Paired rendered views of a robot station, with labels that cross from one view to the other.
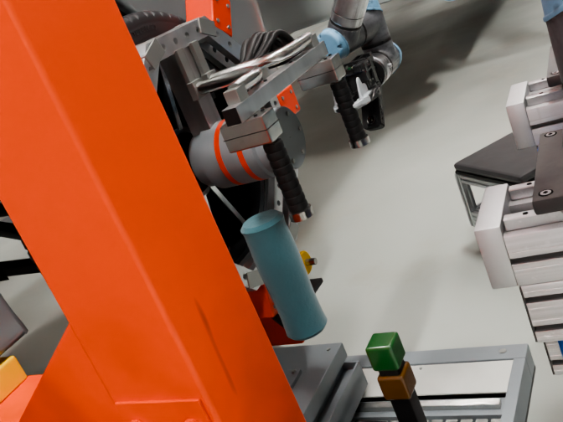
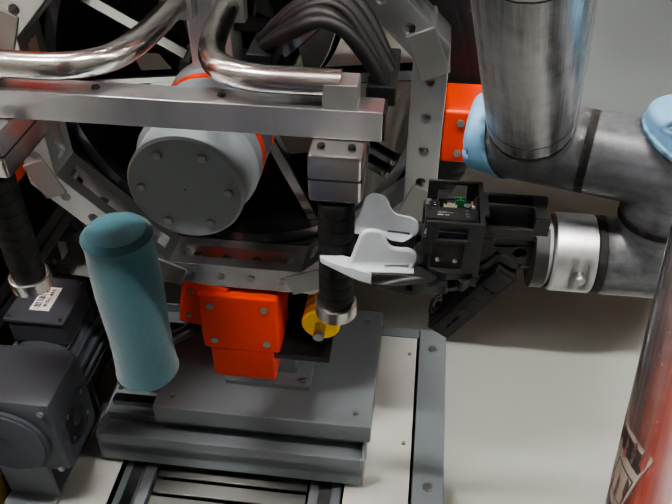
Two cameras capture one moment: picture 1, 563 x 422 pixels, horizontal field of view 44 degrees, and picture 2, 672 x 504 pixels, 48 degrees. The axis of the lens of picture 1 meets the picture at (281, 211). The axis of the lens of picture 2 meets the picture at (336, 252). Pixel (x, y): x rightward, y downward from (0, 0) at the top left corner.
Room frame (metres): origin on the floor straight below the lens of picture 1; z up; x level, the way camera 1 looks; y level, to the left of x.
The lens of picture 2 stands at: (1.22, -0.74, 1.30)
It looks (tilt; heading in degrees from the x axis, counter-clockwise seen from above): 39 degrees down; 64
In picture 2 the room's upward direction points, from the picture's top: straight up
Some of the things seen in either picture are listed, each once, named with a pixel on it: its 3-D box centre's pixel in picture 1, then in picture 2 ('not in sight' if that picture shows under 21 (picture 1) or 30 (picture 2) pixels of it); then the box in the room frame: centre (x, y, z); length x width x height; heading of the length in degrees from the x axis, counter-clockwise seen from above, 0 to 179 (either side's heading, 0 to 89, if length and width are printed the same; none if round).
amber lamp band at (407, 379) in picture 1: (396, 380); not in sight; (0.84, -0.06, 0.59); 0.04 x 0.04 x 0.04; 57
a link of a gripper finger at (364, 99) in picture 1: (359, 90); (368, 252); (1.48, -0.25, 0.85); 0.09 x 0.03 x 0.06; 156
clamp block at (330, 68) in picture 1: (320, 71); (340, 153); (1.49, -0.19, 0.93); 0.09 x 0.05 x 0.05; 57
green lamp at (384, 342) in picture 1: (385, 351); not in sight; (0.84, -0.06, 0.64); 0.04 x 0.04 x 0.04; 57
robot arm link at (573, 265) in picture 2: (374, 70); (565, 254); (1.65, -0.33, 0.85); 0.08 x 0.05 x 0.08; 58
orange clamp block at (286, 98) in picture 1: (276, 105); (479, 124); (1.72, -0.09, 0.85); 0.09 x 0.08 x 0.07; 147
